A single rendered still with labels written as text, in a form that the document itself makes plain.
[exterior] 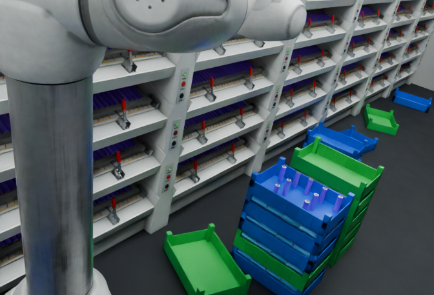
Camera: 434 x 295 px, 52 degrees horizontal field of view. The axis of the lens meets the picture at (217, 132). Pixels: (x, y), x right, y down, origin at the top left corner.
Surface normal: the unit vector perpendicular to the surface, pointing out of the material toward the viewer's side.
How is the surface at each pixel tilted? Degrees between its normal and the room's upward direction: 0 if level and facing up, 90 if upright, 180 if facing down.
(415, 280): 0
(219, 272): 0
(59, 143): 90
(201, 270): 0
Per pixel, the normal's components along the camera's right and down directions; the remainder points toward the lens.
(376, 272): 0.18, -0.88
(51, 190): 0.20, 0.49
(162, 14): -0.13, 0.21
